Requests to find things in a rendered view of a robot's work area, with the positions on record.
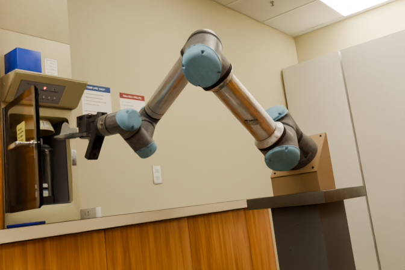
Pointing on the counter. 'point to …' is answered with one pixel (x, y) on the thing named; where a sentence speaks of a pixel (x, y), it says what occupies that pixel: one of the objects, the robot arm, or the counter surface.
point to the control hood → (11, 78)
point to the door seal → (40, 146)
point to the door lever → (20, 144)
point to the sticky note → (21, 132)
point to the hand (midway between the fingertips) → (71, 140)
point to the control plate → (43, 91)
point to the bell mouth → (46, 129)
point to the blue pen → (25, 224)
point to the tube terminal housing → (56, 50)
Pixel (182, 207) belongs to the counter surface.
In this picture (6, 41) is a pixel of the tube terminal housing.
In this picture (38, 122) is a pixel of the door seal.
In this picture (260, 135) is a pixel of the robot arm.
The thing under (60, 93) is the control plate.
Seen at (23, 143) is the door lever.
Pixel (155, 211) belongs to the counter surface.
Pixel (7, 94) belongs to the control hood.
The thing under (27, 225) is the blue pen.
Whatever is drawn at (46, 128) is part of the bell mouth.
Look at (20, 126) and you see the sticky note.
